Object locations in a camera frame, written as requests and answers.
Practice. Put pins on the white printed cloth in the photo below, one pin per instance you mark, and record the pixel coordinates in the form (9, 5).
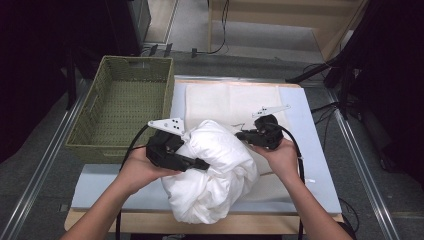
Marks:
(216, 100)

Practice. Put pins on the person's right hand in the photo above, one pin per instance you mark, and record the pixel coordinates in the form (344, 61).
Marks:
(286, 160)

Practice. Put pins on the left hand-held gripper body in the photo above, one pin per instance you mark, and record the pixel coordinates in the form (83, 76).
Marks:
(163, 150)

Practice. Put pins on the light blue mat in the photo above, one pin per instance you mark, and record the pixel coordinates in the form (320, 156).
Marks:
(100, 186)

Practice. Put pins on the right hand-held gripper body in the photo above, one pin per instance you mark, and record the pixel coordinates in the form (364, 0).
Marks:
(268, 135)

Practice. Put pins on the black bracket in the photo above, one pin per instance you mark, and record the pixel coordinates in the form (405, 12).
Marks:
(167, 50)
(153, 50)

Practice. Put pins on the dark cabinet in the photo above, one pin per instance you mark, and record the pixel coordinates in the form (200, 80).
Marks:
(133, 23)

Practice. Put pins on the wooden shelf unit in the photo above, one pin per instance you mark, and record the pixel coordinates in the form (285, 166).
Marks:
(266, 16)

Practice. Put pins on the metal floor rail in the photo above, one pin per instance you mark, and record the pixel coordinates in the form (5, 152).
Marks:
(366, 176)
(36, 176)

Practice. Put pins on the person's left hand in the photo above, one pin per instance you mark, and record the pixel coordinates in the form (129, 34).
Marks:
(136, 170)

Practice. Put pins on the white garment bundle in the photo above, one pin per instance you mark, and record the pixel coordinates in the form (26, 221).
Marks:
(213, 173)

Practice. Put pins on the grey cloth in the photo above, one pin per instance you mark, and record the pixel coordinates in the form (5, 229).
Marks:
(175, 237)

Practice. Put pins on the black stand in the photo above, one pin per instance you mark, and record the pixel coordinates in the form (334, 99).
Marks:
(383, 50)

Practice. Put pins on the green woven basket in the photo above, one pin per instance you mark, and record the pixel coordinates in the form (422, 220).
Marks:
(116, 156)

